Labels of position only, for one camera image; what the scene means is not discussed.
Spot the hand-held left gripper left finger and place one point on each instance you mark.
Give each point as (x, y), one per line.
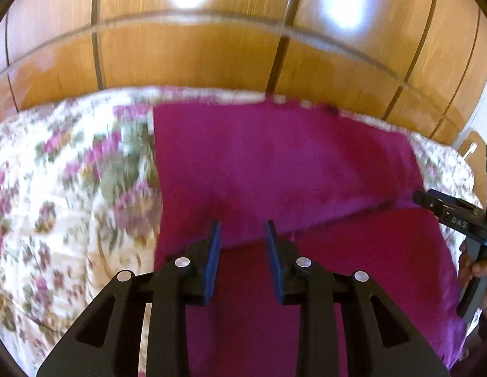
(214, 261)

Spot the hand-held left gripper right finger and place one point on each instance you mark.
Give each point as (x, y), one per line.
(272, 261)

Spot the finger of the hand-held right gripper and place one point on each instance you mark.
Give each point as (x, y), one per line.
(459, 222)
(463, 204)

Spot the dark red garment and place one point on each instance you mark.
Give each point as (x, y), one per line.
(267, 165)

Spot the person's right hand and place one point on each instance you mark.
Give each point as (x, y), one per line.
(482, 269)

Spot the pale wooden furniture panel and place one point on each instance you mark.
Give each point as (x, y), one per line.
(473, 141)

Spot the floral bedspread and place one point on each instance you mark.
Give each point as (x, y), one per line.
(70, 204)

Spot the wooden wardrobe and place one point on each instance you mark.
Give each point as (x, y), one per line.
(188, 47)

